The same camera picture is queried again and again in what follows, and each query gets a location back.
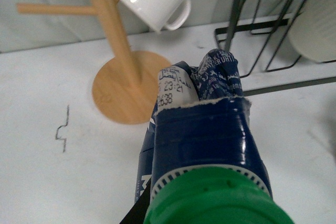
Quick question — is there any blue white milk carton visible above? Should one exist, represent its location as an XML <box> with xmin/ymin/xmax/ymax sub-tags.
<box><xmin>133</xmin><ymin>48</ymin><xmax>296</xmax><ymax>224</ymax></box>

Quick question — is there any black wire cup rack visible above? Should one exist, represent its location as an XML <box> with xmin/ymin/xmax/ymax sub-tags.
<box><xmin>214</xmin><ymin>0</ymin><xmax>335</xmax><ymax>96</ymax></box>

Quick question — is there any wooden mug tree stand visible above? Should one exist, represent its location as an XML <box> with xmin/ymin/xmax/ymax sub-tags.
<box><xmin>16</xmin><ymin>0</ymin><xmax>170</xmax><ymax>124</ymax></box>

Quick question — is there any cream ribbed mug left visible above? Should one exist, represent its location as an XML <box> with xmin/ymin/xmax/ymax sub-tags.
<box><xmin>288</xmin><ymin>0</ymin><xmax>335</xmax><ymax>62</ymax></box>

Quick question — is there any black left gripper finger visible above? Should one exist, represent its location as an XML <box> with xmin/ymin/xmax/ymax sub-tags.
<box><xmin>120</xmin><ymin>182</ymin><xmax>151</xmax><ymax>224</ymax></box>

